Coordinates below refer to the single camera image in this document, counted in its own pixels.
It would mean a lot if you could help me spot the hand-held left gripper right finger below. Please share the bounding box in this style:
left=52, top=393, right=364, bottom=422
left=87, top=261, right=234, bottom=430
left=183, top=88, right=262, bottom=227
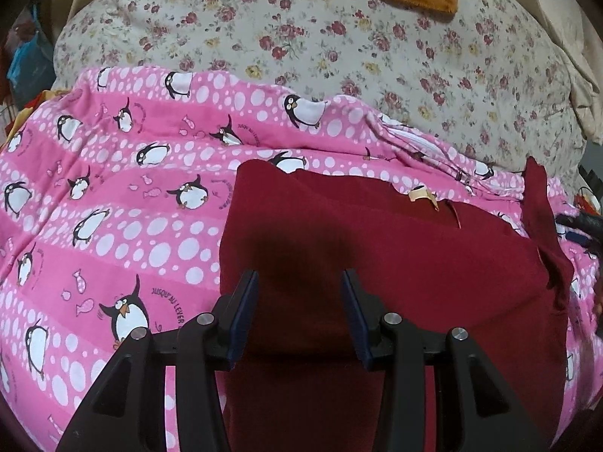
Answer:
left=341, top=268, right=552, bottom=452

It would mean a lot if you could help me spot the floral quilt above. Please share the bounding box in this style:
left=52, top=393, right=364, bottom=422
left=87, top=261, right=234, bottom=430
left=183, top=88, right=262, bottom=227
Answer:
left=51, top=0, right=587, bottom=176

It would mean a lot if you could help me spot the blue plastic bag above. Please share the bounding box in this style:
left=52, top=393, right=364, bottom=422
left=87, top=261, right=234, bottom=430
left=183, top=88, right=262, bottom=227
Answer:
left=7, top=28, right=54, bottom=99

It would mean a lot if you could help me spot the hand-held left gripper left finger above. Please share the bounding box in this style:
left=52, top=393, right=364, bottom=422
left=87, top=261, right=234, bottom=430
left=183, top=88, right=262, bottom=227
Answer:
left=55, top=269, right=261, bottom=452

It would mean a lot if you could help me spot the pink penguin print blanket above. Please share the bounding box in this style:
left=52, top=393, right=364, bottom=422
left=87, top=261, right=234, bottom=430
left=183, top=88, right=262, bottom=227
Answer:
left=0, top=67, right=601, bottom=452

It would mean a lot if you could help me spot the red yellow printed blanket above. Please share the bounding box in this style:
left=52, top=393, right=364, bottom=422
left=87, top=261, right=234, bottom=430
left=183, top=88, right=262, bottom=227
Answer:
left=575, top=187, right=603, bottom=218

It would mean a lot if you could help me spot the dark red garment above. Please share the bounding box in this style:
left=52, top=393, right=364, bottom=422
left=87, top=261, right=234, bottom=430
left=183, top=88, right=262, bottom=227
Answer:
left=219, top=156, right=575, bottom=452

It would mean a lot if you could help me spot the beige cloth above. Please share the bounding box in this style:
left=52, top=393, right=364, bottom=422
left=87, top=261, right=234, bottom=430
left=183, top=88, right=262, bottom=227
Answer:
left=464, top=0, right=603, bottom=144

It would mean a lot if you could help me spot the yellow red cloth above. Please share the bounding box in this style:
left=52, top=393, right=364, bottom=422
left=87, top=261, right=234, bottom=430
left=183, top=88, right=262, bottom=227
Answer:
left=0, top=89, right=63, bottom=151

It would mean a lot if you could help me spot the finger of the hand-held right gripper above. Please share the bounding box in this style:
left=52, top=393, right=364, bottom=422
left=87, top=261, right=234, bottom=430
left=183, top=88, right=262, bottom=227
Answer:
left=556, top=214, right=603, bottom=250

